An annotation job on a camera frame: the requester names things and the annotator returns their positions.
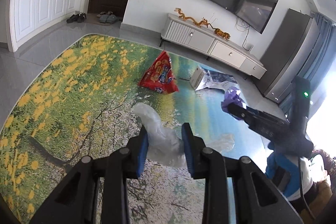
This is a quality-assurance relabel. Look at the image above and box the clear plastic bag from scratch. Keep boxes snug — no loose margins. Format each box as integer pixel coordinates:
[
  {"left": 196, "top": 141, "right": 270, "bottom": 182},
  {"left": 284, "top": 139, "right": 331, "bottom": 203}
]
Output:
[{"left": 132, "top": 103, "right": 236, "bottom": 168}]

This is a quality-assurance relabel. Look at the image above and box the purple plastic bag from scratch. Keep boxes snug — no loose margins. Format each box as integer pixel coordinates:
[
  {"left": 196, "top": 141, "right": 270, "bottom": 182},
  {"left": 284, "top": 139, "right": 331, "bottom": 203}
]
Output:
[{"left": 221, "top": 86, "right": 246, "bottom": 113}]

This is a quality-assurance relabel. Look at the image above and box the right blue white gloved hand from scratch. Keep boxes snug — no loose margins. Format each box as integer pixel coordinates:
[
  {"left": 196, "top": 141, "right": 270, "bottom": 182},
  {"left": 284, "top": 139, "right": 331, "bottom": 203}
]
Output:
[{"left": 265, "top": 142, "right": 318, "bottom": 202}]

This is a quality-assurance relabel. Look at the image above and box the blue white milk carton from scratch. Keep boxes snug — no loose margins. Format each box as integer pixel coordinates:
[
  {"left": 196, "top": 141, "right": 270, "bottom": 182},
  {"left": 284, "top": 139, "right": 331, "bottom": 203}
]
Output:
[{"left": 189, "top": 66, "right": 239, "bottom": 91}]

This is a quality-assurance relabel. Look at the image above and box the black shoes pair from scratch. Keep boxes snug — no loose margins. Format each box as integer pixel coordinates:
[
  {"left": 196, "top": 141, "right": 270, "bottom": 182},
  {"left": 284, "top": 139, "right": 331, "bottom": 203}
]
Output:
[{"left": 66, "top": 12, "right": 87, "bottom": 23}]

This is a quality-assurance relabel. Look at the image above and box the white tv cabinet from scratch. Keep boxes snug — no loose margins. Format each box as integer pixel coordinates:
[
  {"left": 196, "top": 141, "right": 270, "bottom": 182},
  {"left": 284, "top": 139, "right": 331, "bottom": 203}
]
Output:
[{"left": 161, "top": 14, "right": 266, "bottom": 80}]

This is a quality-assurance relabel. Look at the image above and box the blue curtain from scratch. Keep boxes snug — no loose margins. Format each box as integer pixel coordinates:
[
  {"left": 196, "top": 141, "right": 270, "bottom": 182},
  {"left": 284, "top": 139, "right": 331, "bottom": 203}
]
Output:
[{"left": 278, "top": 9, "right": 335, "bottom": 114}]

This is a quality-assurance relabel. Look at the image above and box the golden tiger figurine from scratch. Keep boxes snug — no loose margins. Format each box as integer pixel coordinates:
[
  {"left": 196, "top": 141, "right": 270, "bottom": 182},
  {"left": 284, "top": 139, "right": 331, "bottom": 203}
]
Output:
[{"left": 214, "top": 28, "right": 231, "bottom": 40}]

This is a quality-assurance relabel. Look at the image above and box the golden dragon figurine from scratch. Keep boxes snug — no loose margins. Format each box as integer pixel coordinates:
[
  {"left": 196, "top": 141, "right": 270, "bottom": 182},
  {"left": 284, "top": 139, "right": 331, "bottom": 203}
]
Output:
[{"left": 175, "top": 7, "right": 216, "bottom": 29}]

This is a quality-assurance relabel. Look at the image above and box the grey slippers pair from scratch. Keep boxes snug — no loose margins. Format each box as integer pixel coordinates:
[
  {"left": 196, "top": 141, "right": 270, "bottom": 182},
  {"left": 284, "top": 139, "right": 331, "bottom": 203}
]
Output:
[{"left": 97, "top": 11, "right": 118, "bottom": 24}]

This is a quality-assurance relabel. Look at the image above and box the red snack bag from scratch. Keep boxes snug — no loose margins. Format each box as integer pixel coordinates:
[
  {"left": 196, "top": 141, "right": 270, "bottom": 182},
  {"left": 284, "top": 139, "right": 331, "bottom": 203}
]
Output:
[{"left": 138, "top": 51, "right": 179, "bottom": 94}]

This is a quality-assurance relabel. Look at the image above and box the grey refrigerator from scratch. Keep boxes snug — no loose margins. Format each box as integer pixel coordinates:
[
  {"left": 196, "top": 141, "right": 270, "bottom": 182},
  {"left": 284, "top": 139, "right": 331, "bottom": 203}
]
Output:
[{"left": 255, "top": 9, "right": 319, "bottom": 104}]

